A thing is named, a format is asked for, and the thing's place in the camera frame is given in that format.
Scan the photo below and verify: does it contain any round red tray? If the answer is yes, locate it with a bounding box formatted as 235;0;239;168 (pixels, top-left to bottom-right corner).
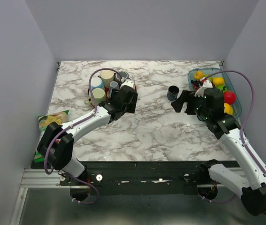
84;73;136;106

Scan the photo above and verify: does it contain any light green mug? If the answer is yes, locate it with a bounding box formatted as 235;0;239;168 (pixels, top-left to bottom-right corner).
84;88;106;107

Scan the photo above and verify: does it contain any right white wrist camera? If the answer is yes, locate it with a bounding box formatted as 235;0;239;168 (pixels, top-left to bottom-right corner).
195;77;213;97

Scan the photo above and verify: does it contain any yellow lemon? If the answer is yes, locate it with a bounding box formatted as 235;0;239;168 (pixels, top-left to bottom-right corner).
213;77;225;87

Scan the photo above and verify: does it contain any yellow fruit lower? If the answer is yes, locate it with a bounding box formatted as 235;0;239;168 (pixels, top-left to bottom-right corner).
224;103;234;115

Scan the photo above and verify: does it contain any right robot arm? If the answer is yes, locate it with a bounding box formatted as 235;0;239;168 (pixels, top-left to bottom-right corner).
171;88;266;216

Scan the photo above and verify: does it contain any light blue mug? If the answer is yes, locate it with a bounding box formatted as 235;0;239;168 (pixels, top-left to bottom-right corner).
91;77;105;90

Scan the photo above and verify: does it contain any grey blue patterned mug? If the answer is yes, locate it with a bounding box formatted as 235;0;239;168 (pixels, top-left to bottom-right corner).
109;81;120;92

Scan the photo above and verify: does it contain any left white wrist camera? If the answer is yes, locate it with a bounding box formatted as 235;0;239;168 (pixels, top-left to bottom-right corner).
120;79;135;89

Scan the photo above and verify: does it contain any dark grey mug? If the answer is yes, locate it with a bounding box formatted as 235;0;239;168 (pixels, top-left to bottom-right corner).
114;71;129;84

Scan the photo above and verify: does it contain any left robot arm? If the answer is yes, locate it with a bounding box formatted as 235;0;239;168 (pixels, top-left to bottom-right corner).
37;85;138;185

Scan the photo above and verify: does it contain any cassava chips bag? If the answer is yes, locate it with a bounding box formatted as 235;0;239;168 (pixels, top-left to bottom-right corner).
33;110;70;164

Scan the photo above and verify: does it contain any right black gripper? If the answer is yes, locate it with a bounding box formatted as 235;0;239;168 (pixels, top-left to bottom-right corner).
171;89;211;120

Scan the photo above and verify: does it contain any orange fruit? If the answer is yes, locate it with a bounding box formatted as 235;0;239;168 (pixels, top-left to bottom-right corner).
193;71;205;80

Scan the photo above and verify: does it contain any red apple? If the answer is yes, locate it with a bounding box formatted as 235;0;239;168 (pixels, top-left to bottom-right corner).
223;90;236;105

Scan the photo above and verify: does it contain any dark grape bunch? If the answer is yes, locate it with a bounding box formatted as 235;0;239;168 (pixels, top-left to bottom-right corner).
191;80;202;91

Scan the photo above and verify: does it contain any teal plastic fruit bin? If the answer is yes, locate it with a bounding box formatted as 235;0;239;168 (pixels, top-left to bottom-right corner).
188;67;242;119

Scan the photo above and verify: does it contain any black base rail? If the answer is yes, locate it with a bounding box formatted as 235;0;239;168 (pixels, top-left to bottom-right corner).
60;161;223;199

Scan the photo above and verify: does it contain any dark blue mug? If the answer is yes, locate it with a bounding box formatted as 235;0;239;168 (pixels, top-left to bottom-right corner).
167;85;179;101

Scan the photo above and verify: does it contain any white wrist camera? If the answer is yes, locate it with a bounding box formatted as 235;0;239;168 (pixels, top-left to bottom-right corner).
195;77;213;97
120;79;135;89

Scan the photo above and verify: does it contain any green striped melon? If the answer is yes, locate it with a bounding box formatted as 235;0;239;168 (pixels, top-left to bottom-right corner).
216;85;228;93

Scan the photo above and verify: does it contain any cream mug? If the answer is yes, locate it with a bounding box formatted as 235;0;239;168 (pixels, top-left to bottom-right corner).
100;70;114;88

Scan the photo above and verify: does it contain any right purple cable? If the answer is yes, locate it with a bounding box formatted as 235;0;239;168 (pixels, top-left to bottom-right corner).
205;70;266;197

